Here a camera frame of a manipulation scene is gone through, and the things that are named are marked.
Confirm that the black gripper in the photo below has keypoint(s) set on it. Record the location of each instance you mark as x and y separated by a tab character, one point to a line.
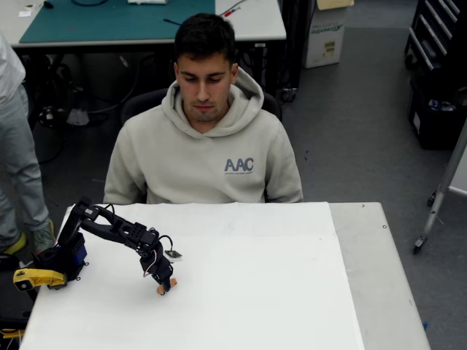
163	274

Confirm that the small orange sausage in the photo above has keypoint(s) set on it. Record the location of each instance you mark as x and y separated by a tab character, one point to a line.
174	281

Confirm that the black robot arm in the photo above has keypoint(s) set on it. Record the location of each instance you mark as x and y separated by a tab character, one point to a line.
109	228

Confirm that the standing person in grey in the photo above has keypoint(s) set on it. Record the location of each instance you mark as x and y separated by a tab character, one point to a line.
16	146

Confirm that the tattooed bystander hand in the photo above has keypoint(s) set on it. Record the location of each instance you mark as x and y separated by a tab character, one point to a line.
44	238

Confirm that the white sheet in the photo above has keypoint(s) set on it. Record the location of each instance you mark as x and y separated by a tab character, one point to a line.
237	273

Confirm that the man in beige hoodie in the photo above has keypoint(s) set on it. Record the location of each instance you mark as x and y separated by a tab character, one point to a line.
189	164

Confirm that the yellow clamp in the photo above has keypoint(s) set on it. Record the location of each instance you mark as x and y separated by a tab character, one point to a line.
12	333
36	278

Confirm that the black office chair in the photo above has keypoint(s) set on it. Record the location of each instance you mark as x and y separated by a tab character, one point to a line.
142	104

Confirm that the green cutting mat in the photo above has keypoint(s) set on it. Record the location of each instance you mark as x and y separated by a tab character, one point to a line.
109	22

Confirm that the black rolling rack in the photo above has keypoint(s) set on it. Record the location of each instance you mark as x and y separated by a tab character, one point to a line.
292	43

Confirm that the red screwdriver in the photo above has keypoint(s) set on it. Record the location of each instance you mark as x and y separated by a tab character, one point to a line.
228	13

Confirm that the white workbench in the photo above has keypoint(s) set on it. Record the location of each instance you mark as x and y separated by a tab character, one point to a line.
262	22

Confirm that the white cloth bundle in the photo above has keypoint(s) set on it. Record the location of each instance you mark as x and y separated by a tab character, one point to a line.
147	1

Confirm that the grey metal wheeled stand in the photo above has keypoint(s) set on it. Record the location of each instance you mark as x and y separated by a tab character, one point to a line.
439	197

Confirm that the white cardboard box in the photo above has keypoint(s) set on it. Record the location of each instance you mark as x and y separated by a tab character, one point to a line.
324	40

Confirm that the black storage bin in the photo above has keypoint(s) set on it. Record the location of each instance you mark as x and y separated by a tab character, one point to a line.
434	127

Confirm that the black drawer cabinet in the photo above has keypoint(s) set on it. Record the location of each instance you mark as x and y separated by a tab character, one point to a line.
434	33

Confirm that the small white wrist camera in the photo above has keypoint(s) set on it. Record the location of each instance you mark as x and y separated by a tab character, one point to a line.
173	255

